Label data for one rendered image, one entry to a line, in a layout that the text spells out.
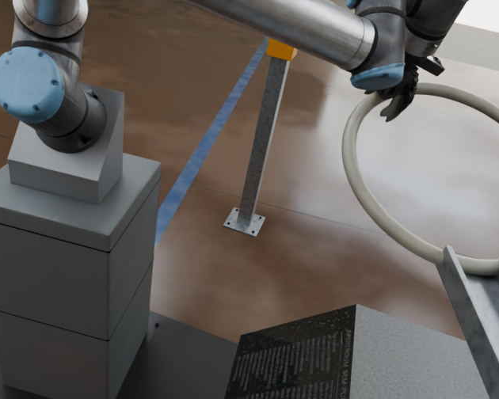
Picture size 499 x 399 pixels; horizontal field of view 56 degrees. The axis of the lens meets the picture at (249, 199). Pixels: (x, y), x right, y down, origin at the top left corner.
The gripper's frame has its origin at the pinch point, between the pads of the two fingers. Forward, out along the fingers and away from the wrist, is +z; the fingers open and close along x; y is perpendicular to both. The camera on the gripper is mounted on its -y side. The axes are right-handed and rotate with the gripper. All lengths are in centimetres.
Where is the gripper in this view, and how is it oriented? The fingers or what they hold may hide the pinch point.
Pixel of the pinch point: (384, 108)
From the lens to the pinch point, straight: 120.4
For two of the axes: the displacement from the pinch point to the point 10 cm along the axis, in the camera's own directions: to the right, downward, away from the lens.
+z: -1.5, 5.2, 8.4
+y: -9.0, 2.8, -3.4
